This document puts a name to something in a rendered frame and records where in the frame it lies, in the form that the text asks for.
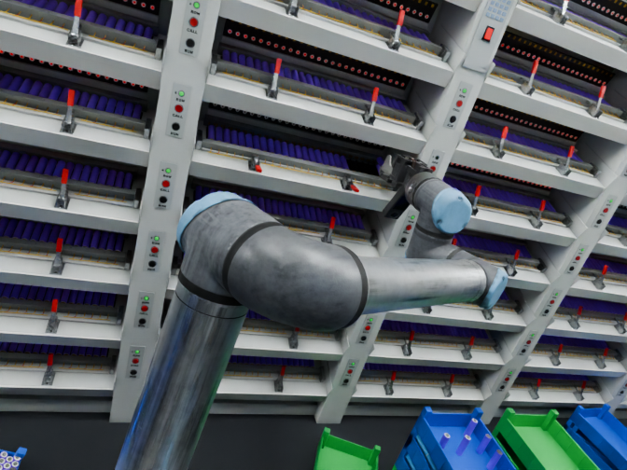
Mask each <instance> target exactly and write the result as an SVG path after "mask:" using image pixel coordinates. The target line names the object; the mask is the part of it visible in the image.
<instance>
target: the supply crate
mask: <svg viewBox="0 0 627 470"><path fill-rule="evenodd" d="M432 412H433V411H432V409H431V407H424V408H423V410H422V412H421V414H420V416H419V418H418V420H417V422H416V423H415V425H414V428H415V429H416V431H417V433H418V435H419V437H420V438H421V440H422V442H423V443H424V445H425V448H426V450H427V452H428V454H429V455H430V457H431V459H432V461H433V463H434V465H435V466H436V468H437V469H438V470H488V469H487V467H486V465H487V464H488V462H489V461H490V460H491V458H492V457H493V455H494V453H495V451H496V450H497V449H499V450H501V451H502V453H503V455H502V456H501V458H500V460H499V461H498V463H497V464H496V466H495V468H494V470H516V468H515V467H514V465H513V464H512V463H511V461H510V460H509V458H508V456H507V455H506V454H505V452H504V451H503V450H502V449H501V448H500V446H499V445H498V443H497V442H496V440H495V439H494V437H493V436H492V434H491V433H490V432H489V430H488V429H487V427H486V426H485V424H484V423H483V422H482V420H481V416H482V414H483V411H482V410H481V408H474V410H473V412H472V414H466V413H432ZM473 418H474V419H476V420H477V421H478V423H477V425H476V427H475V429H474V430H473V432H472V434H471V436H470V437H471V440H470V442H469V444H468V445H467V448H466V449H465V451H464V453H463V455H462V456H459V455H457V454H456V450H457V448H458V447H459V445H460V443H461V441H462V440H463V438H464V432H465V430H466V429H467V427H468V425H469V423H470V421H471V420H472V419H473ZM444 433H447V434H449V435H450V439H449V441H448V443H447V445H446V446H445V448H444V449H443V448H442V446H441V445H440V443H439V442H440V440H441V438H442V436H443V435H444ZM485 434H488V435H490V436H491V437H492V439H491V440H490V442H489V444H488V445H487V447H486V449H485V450H484V452H483V454H479V453H478V452H477V451H476V449H477V447H478V446H479V444H480V443H481V441H482V439H483V438H484V436H485Z"/></svg>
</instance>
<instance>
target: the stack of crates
mask: <svg viewBox="0 0 627 470"><path fill-rule="evenodd" d="M558 415H559V413H558V412H557V410H556V409H551V410H550V411H549V413H548V415H535V414H515V411H514V410H513V409H512V408H507V409H506V411H505V412H504V414H503V416H502V417H501V419H500V421H499V422H498V424H497V426H496V427H495V429H494V430H493V432H492V436H493V437H494V439H495V440H496V442H497V443H498V445H499V446H500V448H501V449H502V450H503V451H504V452H505V454H506V455H507V456H508V458H509V460H510V461H511V463H512V464H513V465H514V467H515V468H516V470H600V469H599V468H598V466H597V465H596V464H595V463H594V462H593V461H592V460H591V458H590V457H589V456H588V455H587V454H586V453H585V452H584V450H583V449H582V448H581V447H580V446H579V445H578V444H577V442H576V441H575V440H574V439H573V438H572V437H571V436H570V435H569V433H568V432H567V431H566V430H565V429H564V428H563V426H562V425H561V424H560V423H558V422H557V421H556V418H557V417H558Z"/></svg>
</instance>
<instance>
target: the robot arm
mask: <svg viewBox="0 0 627 470"><path fill-rule="evenodd" d="M391 158H392V157H391V155H388V156H387V158H386V159H385V161H384V163H383V165H381V166H380V169H379V173H380V177H381V178H382V179H383V180H384V181H385V182H386V183H388V184H389V185H390V186H392V187H395V188H399V190H398V192H397V193H396V194H395V196H394V197H393V198H392V199H391V200H390V201H389V202H388V204H387V205H386V206H385V207H384V209H383V216H384V217H387V218H393V219H399V218H400V216H401V215H402V214H403V213H404V212H405V211H406V209H407V208H408V207H409V206H410V205H412V206H413V207H414V208H415V209H416V210H417V211H418V212H420V213H419V215H418V218H417V221H416V224H415V227H414V230H413V233H412V235H411V240H410V242H409V245H408V248H407V249H406V251H405V257H404V258H400V257H376V256H358V255H357V254H356V253H355V252H354V251H353V250H351V249H350V248H348V247H346V246H343V245H338V244H330V243H325V242H320V241H317V240H313V239H311V238H308V237H305V236H303V235H300V234H298V233H297V232H295V231H293V230H291V229H289V228H287V227H286V226H284V225H283V224H281V223H280V222H278V221H277V220H275V219H274V218H272V217H271V216H270V215H268V214H266V213H265V212H263V211H262V210H260V209H259V208H258V207H257V206H256V204H255V203H253V202H252V201H250V200H247V199H243V198H242V197H240V196H238V195H236V194H234V193H230V192H215V193H211V194H208V195H206V196H204V197H203V198H201V199H200V200H196V201H194V202H193V203H192V204H191V205H190V206H189V207H188V208H187V209H186V211H185V212H184V213H183V214H182V216H181V218H180V220H179V223H178V225H177V230H176V238H177V241H178V243H179V247H180V249H181V250H182V251H183V252H184V253H185V255H184V258H183V261H182V265H181V267H180V270H179V273H178V276H177V280H178V282H177V285H176V288H175V290H174V295H173V298H172V301H171V304H170V307H169V310H168V312H167V315H166V318H165V321H164V324H163V327H162V330H161V332H160V337H159V340H158V343H157V346H156V349H155V352H154V354H153V357H152V360H151V363H150V366H149V369H148V372H147V374H146V379H145V382H144V385H143V388H142V391H141V393H140V395H139V398H138V401H137V404H136V407H135V410H134V413H133V415H132V420H131V423H130V426H129V429H128V432H127V435H126V437H125V440H124V443H123V446H122V449H121V452H120V455H119V457H118V462H117V465H116V468H115V470H188V466H189V463H190V460H191V458H192V455H193V453H194V450H195V448H196V446H197V443H198V441H199V438H200V435H201V433H202V428H203V427H204V424H205V422H206V419H207V416H208V414H209V411H210V409H211V406H212V404H213V402H214V399H215V397H216V392H217V390H218V387H219V385H220V382H221V380H222V378H223V375H224V373H225V370H226V367H227V365H228V362H229V360H230V356H231V354H232V351H233V348H234V346H235V343H236V341H237V338H238V336H239V334H240V331H241V329H242V326H243V323H244V319H245V317H246V315H247V312H248V310H251V311H254V312H256V313H258V314H260V315H262V316H264V317H267V318H269V319H272V320H274V321H275V322H278V323H281V324H284V325H290V326H294V327H297V328H302V329H307V330H314V331H332V330H339V329H344V328H346V327H349V326H351V325H353V324H354V323H355V322H356V321H357V320H358V319H359V318H360V317H361V315H364V314H372V313H378V312H386V311H400V310H407V309H415V308H422V307H429V306H437V305H444V304H452V303H459V302H465V303H466V302H474V303H475V304H477V305H479V307H480V308H484V309H486V310H489V309H491V308H492V307H493V306H494V304H495V303H496V302H497V301H498V299H499V298H500V296H501V295H502V293H503V291H504V289H505V287H506V285H507V282H508V275H507V274H506V273H505V272H504V271H503V270H501V269H500V268H497V267H495V266H493V265H491V264H489V263H487V262H485V261H483V260H482V259H480V258H478V257H476V256H474V255H472V254H470V253H468V252H466V251H464V250H462V249H461V248H459V247H457V246H455V245H453V244H452V240H453V236H454V233H457V232H459V231H461V230H462V229H463V228H464V227H465V226H466V225H467V223H468V222H469V220H470V217H471V204H470V202H469V200H468V199H467V198H466V197H465V196H464V195H463V194H462V193H461V192H460V191H459V190H457V189H455V188H453V187H451V186H449V185H448V184H446V183H445V182H443V181H442V180H441V179H439V178H438V177H436V176H435V175H434V174H432V172H433V170H432V169H430V168H429V167H427V164H426V163H425V162H423V161H421V160H420V159H414V158H412V157H410V156H406V155H402V154H401V155H399V154H398V153H396V156H395V158H394V161H393V163H392V165H391ZM420 161H421V162H420Z"/></svg>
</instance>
